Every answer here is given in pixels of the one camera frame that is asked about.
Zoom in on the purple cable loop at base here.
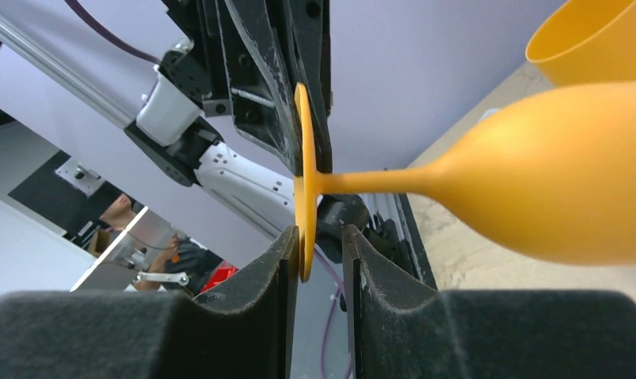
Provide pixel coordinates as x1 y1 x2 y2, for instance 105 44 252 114
312 250 354 379

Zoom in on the black metal base frame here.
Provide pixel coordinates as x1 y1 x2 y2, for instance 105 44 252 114
359 192 439 291

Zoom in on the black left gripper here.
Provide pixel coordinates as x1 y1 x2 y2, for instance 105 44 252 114
159 0 333 175

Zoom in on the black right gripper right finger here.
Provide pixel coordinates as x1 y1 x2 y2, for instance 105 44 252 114
342 226 636 378

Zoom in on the person in background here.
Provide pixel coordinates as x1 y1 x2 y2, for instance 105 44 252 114
86 192 224 295

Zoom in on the yellow wine glass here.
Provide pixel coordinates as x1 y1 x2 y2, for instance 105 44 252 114
525 0 636 86
295 81 636 281

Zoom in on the yellow wine glass front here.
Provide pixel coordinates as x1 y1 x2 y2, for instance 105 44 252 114
525 0 636 86

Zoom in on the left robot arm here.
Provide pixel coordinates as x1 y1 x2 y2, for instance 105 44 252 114
124 1 333 238

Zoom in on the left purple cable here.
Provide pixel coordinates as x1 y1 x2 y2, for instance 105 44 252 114
63 0 162 66

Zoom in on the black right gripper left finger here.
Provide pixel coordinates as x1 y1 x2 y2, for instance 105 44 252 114
0 227 299 378

